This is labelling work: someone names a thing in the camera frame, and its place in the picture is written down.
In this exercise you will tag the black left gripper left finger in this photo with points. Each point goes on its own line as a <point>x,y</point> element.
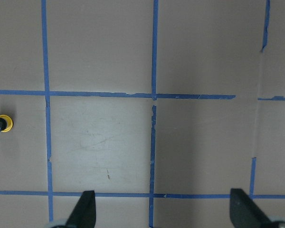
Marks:
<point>83,214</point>

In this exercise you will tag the yellow push button switch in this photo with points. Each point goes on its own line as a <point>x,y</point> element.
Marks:
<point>6,123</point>

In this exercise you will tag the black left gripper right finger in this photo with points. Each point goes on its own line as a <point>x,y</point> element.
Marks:
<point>244,212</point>

